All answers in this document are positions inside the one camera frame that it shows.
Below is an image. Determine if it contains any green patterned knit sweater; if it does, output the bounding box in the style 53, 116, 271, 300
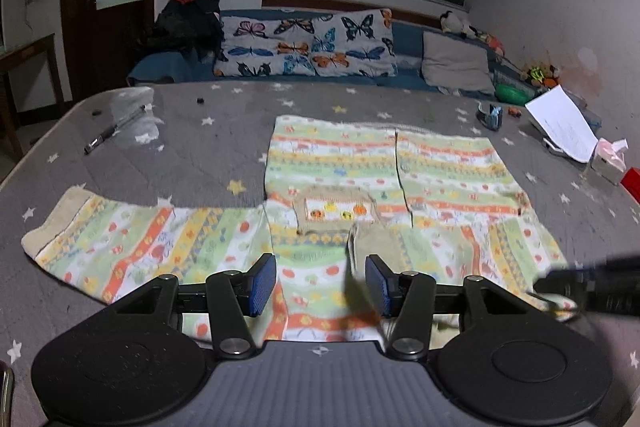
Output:
21, 114, 581, 343

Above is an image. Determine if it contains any orange plush toy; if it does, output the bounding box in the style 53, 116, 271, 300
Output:
480, 32, 506, 56

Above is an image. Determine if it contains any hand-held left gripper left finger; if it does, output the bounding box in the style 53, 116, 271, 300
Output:
112, 253, 277, 360

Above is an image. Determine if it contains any black pen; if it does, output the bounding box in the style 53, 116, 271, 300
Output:
84, 104, 153, 155

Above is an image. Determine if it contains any red box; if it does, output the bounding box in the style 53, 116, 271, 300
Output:
620, 167, 640, 204

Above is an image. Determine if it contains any grey star-patterned tablecloth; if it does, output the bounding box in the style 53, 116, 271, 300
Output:
0, 79, 640, 427

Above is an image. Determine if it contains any butterfly print pillow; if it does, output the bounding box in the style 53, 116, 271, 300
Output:
212, 8, 399, 78

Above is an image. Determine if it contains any tape dispenser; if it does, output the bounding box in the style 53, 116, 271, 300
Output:
477, 103, 504, 130

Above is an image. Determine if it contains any brown door with glass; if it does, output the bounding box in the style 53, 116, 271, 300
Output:
62, 0, 161, 98

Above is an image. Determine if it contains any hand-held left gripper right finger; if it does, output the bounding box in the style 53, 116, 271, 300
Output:
365, 254, 535, 360

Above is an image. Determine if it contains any wooden side desk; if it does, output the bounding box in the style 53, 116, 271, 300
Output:
0, 33, 65, 158

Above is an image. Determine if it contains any blue sofa bed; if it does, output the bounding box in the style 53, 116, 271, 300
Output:
126, 8, 531, 96

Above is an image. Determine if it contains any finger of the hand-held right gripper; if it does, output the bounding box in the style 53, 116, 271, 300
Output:
531, 254, 640, 319

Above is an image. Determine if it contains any pile of small toys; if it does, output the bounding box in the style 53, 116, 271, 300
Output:
522, 64, 562, 88

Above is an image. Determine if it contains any grey pillow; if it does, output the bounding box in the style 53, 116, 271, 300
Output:
421, 30, 496, 96

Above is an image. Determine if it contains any dark clothes pile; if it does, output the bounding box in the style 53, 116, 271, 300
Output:
137, 0, 223, 58

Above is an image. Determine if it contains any pink tissue box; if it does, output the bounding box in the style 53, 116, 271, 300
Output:
590, 138, 629, 186

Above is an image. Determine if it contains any white and black plush toy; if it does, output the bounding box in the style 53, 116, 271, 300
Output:
440, 11, 482, 39

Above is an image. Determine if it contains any white paper sheet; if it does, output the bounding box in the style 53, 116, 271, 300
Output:
525, 86, 599, 163

